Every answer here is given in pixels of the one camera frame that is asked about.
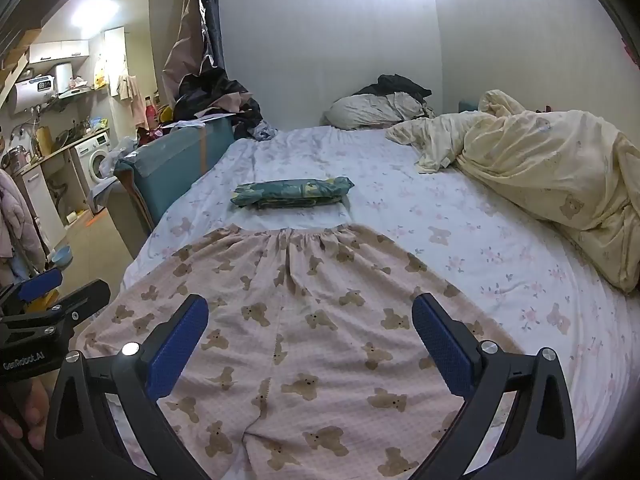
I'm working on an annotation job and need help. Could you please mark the person's left hand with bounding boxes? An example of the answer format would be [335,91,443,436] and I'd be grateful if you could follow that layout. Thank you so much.
[0,374,50,453]

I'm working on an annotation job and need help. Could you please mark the grey patterned cloth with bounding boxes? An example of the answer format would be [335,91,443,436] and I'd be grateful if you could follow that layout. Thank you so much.
[247,121,279,142]

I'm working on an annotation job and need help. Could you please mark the white water heater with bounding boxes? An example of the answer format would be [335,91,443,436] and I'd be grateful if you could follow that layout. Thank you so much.
[10,75,57,113]

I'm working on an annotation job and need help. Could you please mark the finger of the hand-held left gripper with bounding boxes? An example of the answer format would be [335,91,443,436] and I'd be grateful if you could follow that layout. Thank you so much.
[0,280,111,343]
[0,267,64,313]

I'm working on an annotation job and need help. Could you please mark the metal pot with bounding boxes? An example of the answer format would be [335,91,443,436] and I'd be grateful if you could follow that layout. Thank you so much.
[2,146,28,170]

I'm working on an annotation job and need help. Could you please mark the white paper roll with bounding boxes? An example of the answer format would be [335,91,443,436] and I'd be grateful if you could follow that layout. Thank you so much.
[54,62,74,95]

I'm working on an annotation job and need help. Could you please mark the black clothes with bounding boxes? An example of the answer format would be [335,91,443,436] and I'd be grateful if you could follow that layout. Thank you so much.
[352,74,433,107]

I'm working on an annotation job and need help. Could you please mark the white wall cabinet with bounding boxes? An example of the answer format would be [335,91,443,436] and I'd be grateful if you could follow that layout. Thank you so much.
[29,39,91,65]

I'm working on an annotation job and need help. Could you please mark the pile of dark clothes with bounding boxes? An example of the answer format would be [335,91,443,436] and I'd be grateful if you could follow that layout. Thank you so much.
[172,67,263,138]

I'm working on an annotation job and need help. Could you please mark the hanging dark garment bag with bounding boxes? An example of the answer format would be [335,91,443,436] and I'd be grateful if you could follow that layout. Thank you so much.
[162,0,226,96]

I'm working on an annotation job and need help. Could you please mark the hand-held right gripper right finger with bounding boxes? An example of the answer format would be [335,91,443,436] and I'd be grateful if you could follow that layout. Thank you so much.
[411,292,591,480]

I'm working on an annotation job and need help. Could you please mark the white washing machine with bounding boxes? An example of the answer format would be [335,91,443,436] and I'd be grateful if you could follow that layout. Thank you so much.
[70,132,113,188]

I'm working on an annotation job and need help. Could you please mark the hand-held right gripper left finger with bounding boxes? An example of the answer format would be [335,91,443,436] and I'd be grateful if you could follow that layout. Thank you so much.
[44,294,209,480]

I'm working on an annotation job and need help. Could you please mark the pink jacket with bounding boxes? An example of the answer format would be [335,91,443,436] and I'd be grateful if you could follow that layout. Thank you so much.
[0,169,47,271]

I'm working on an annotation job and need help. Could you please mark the green cucumber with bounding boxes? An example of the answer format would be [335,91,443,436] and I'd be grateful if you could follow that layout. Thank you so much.
[231,176,355,209]

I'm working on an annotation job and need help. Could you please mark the grey pillow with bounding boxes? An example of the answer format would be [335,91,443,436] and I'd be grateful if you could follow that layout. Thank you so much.
[327,92,426,131]

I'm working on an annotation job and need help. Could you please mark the pink bear print pants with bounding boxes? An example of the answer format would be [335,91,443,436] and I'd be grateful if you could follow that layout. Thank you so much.
[75,222,526,480]

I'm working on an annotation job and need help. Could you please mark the yellow bear print quilt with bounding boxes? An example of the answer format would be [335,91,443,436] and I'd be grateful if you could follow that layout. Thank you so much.
[387,89,640,293]

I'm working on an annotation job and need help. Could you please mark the white floral bed sheet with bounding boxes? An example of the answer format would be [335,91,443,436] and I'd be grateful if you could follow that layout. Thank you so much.
[122,125,640,480]

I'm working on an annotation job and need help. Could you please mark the pink hanging towel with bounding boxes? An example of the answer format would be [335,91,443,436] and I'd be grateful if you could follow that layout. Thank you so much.
[117,74,150,131]

